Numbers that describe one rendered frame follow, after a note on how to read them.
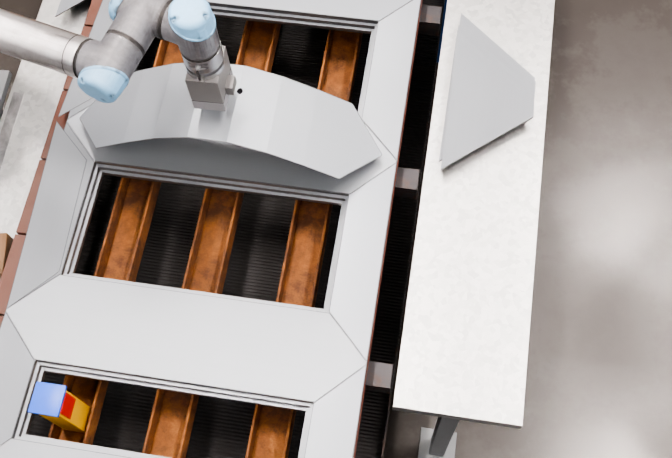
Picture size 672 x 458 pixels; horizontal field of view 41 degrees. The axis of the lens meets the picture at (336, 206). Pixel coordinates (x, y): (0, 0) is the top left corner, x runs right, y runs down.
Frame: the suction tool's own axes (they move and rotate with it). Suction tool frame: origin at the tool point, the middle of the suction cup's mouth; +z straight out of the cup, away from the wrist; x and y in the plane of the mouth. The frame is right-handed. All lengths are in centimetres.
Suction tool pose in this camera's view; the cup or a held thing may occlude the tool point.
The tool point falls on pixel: (217, 103)
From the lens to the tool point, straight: 186.3
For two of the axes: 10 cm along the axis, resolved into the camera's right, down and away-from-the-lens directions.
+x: -9.9, -1.0, 0.8
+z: 0.3, 4.1, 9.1
